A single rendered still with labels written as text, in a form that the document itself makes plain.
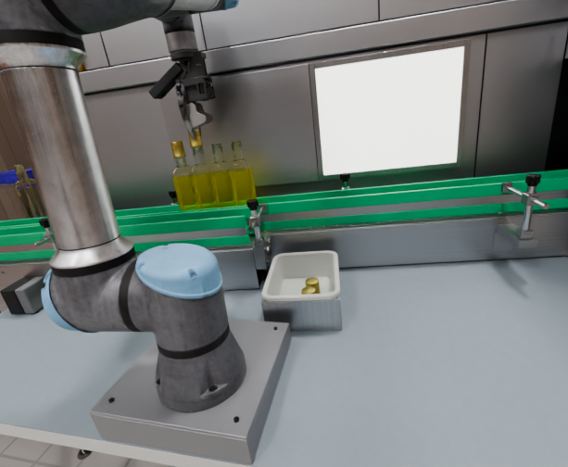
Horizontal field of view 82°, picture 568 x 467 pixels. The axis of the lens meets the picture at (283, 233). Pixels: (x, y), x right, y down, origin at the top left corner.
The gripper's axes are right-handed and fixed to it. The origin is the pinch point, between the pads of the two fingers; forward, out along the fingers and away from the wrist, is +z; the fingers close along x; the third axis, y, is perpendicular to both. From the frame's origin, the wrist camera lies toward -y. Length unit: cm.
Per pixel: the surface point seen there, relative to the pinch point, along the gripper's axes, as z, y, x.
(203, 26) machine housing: -28.5, 4.0, 15.0
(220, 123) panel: -1.5, 4.7, 12.0
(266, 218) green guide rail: 25.4, 17.8, -4.0
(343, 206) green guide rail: 23.6, 40.0, -4.5
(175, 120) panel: -4.1, -9.8, 12.1
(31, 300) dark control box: 38, -50, -22
